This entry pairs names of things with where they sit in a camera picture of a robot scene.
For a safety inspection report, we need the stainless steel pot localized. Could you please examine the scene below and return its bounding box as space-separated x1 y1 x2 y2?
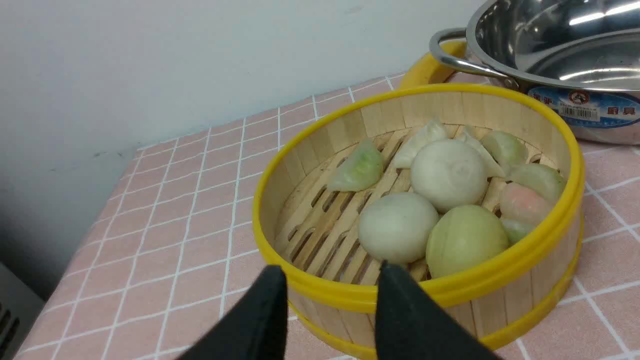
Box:
429 0 640 145

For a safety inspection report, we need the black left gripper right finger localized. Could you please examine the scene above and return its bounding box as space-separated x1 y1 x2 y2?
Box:
375 260 501 360

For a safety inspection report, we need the white steamed bun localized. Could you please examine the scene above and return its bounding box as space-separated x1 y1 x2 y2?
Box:
358 192 440 265
410 139 489 214

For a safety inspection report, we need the white steamed bun front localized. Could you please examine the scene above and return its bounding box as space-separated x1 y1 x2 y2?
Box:
358 192 440 265

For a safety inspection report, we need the pale green dumpling right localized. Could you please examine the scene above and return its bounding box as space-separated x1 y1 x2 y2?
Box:
506 162 567 203

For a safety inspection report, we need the pale green steamed bun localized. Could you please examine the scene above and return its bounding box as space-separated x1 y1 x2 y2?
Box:
425 205 510 280

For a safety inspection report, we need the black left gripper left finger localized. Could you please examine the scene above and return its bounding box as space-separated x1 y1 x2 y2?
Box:
178 265 289 360

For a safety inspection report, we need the yellow rimmed bamboo steamer basket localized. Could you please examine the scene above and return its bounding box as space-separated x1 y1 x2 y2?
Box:
253 83 585 360

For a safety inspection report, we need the white dumpling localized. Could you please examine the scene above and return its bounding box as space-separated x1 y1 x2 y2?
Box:
390 118 448 169

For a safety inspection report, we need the pink dumpling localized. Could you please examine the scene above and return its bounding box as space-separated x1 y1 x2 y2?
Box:
499 182 553 226

